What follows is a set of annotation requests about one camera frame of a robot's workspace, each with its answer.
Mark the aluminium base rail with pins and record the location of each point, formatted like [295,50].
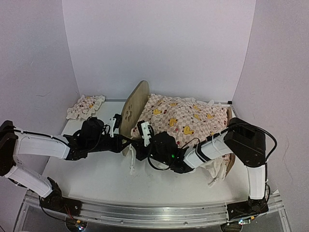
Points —
[159,217]

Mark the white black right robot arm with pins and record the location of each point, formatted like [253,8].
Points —
[250,144]

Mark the small duck print pillow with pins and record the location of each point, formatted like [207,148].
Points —
[85,107]

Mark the duck print bed cushion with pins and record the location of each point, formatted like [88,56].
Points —
[187,120]

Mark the wooden pet bed frame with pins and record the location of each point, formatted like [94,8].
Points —
[133,108]

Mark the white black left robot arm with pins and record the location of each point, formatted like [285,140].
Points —
[16,142]

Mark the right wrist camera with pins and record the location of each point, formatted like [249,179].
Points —
[146,131]

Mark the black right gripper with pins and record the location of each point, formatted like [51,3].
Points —
[141,155]

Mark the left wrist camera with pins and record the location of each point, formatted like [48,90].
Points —
[114,123]

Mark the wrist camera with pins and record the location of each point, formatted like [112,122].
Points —
[114,123]
[146,131]

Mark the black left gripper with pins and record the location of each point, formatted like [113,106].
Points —
[118,146]

